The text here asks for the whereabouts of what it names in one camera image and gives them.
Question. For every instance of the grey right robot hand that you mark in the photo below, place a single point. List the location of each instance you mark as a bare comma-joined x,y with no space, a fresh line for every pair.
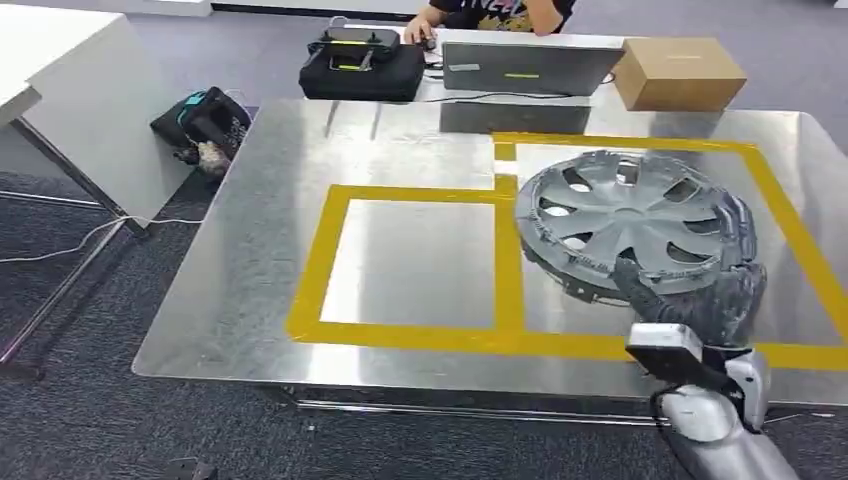
709,311

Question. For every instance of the grey plastic hubcap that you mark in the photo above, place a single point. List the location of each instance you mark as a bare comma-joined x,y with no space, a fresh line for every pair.
629,218

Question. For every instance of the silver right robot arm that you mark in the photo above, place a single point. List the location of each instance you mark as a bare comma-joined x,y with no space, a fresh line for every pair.
715,430

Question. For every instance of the yellow bench tape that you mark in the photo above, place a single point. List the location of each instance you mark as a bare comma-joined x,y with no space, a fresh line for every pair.
507,265

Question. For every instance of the brown cardboard box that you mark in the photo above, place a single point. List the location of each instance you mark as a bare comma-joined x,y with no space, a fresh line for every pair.
682,76

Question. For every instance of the grey laptop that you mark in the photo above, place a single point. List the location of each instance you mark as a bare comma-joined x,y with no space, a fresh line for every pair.
530,67

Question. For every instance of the person at desk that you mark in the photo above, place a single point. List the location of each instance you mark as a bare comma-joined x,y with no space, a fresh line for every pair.
490,13

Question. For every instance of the black carrying case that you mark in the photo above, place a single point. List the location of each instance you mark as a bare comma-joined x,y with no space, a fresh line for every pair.
364,83

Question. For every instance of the black handheld controller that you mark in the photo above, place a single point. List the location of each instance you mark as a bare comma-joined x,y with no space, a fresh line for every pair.
358,43

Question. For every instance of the steel bench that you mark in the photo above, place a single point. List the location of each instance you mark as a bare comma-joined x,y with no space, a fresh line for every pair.
265,265

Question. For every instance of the black backpack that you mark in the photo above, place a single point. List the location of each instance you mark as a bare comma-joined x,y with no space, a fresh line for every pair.
205,122

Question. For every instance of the white desk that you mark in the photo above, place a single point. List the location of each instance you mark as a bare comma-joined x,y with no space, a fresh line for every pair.
79,79

